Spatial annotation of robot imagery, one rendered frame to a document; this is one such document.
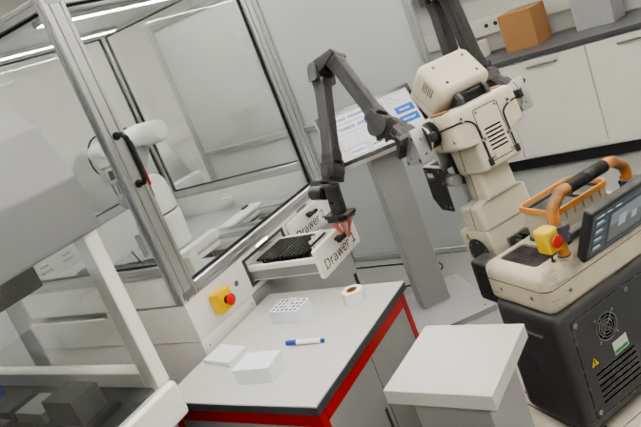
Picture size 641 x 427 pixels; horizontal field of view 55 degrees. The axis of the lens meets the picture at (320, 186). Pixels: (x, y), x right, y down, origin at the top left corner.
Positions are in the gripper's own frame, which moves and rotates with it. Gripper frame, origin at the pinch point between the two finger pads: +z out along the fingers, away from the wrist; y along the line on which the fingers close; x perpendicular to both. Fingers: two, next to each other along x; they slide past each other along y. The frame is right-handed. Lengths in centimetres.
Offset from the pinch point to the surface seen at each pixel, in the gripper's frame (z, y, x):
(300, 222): 2.3, 35.0, -21.7
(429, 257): 60, 19, -96
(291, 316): 12.8, 8.3, 34.0
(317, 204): 1, 35, -37
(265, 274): 6.3, 29.1, 16.2
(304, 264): 3.0, 10.4, 15.7
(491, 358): 10, -66, 55
